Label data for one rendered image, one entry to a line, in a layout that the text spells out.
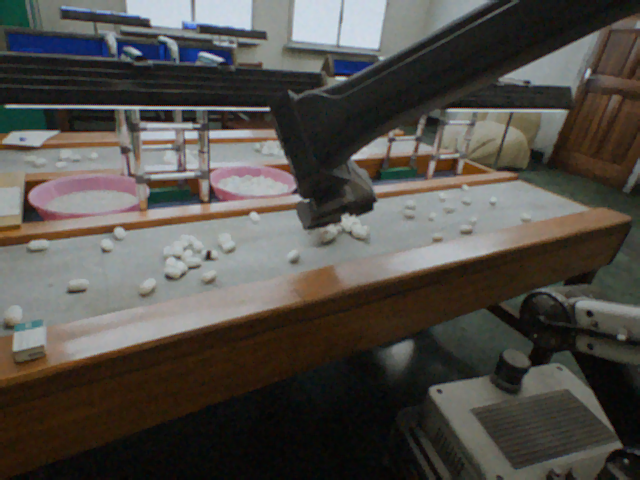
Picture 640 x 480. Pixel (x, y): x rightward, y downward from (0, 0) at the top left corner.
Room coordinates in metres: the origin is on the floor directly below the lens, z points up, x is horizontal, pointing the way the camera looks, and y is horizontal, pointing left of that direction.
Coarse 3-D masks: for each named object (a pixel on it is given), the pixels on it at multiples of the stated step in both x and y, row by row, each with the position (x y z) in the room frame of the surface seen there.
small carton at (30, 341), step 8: (40, 320) 0.44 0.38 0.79; (16, 328) 0.42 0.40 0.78; (24, 328) 0.42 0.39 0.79; (32, 328) 0.42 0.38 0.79; (40, 328) 0.42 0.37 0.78; (16, 336) 0.40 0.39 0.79; (24, 336) 0.40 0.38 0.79; (32, 336) 0.40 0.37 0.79; (40, 336) 0.41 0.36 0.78; (16, 344) 0.39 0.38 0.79; (24, 344) 0.39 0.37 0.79; (32, 344) 0.39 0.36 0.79; (40, 344) 0.39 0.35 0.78; (16, 352) 0.38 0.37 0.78; (24, 352) 0.38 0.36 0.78; (32, 352) 0.38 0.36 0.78; (40, 352) 0.39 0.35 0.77; (16, 360) 0.37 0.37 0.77; (24, 360) 0.38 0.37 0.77
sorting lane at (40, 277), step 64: (448, 192) 1.36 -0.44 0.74; (512, 192) 1.45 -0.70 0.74; (0, 256) 0.64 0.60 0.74; (64, 256) 0.67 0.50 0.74; (128, 256) 0.70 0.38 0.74; (192, 256) 0.73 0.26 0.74; (256, 256) 0.76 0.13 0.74; (320, 256) 0.80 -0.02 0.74; (0, 320) 0.47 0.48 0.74; (64, 320) 0.49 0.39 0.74
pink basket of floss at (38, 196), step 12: (60, 180) 0.99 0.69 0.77; (96, 180) 1.05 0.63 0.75; (108, 180) 1.05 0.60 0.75; (132, 180) 1.05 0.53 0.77; (36, 192) 0.90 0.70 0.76; (48, 192) 0.94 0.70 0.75; (60, 192) 0.97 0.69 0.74; (84, 192) 1.02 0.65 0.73; (132, 192) 1.04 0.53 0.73; (36, 204) 0.87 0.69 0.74; (132, 204) 0.89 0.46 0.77; (48, 216) 0.82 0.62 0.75; (60, 216) 0.81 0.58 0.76; (72, 216) 0.81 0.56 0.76; (84, 216) 0.81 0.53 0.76
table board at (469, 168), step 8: (456, 160) 1.88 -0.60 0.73; (464, 160) 1.84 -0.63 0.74; (464, 168) 1.83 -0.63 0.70; (472, 168) 1.80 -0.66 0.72; (480, 168) 1.77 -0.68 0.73; (488, 168) 1.75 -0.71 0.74; (528, 184) 1.58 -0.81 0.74; (632, 224) 1.27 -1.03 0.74; (624, 240) 1.27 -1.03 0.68; (608, 264) 1.26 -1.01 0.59
